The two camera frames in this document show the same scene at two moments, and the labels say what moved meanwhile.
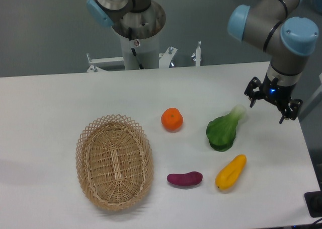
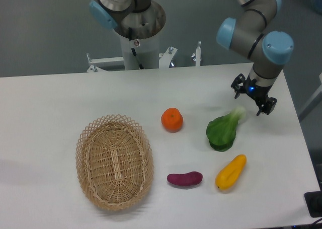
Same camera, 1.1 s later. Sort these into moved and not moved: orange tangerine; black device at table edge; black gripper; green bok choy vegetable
Moved: black gripper
Not moved: black device at table edge; orange tangerine; green bok choy vegetable
